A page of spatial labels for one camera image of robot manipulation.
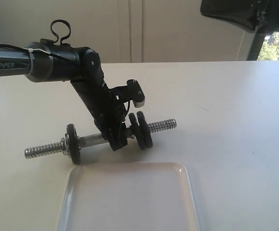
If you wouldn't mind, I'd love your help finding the white zip tie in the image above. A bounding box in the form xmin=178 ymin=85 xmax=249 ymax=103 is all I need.
xmin=25 ymin=48 xmax=50 ymax=74

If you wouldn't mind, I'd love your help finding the chrome dumbbell bar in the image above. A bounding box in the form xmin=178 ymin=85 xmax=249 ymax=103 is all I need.
xmin=24 ymin=114 xmax=177 ymax=159

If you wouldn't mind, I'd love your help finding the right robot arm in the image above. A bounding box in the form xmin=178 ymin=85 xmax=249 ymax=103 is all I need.
xmin=200 ymin=0 xmax=279 ymax=33

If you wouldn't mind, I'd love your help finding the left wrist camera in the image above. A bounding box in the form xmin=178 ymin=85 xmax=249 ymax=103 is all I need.
xmin=111 ymin=79 xmax=145 ymax=108

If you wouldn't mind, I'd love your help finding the black weight plate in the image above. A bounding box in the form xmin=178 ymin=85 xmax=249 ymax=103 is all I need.
xmin=66 ymin=124 xmax=81 ymax=165
xmin=128 ymin=113 xmax=146 ymax=150
xmin=137 ymin=111 xmax=153 ymax=149

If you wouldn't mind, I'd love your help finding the black window frame post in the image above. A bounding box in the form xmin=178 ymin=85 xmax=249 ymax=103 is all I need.
xmin=247 ymin=26 xmax=266 ymax=61

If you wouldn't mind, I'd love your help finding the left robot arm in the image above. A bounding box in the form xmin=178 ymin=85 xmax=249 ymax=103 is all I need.
xmin=0 ymin=41 xmax=127 ymax=151

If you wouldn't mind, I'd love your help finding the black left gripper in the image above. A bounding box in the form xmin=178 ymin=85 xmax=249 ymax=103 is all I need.
xmin=71 ymin=79 xmax=127 ymax=151

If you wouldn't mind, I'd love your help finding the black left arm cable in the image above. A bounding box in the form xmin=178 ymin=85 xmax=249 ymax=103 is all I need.
xmin=50 ymin=20 xmax=72 ymax=46

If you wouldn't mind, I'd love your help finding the white rectangular tray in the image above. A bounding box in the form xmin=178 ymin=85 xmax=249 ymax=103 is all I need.
xmin=56 ymin=162 xmax=200 ymax=231

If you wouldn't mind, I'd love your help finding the chrome spinlock collar nut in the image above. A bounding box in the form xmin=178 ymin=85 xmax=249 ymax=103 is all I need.
xmin=61 ymin=133 xmax=69 ymax=155

